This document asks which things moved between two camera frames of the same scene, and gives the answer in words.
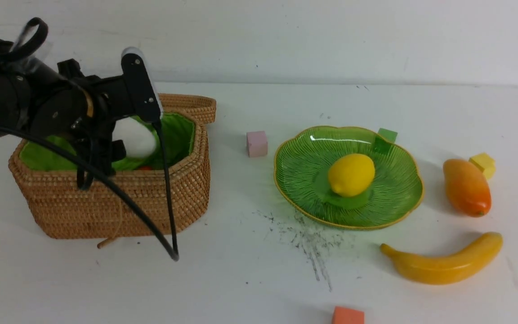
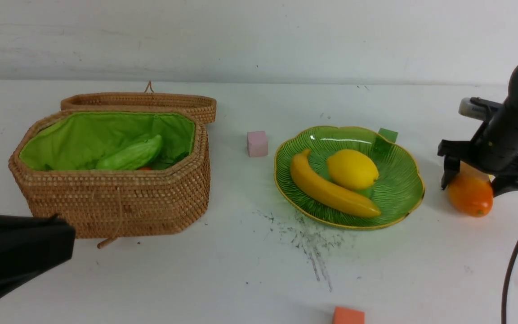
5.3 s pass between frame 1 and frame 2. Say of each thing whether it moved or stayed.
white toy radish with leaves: moved
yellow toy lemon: moved
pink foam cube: stayed
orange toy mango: stayed
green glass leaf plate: stayed
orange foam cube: stayed
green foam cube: stayed
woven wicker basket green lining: stayed
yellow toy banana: moved
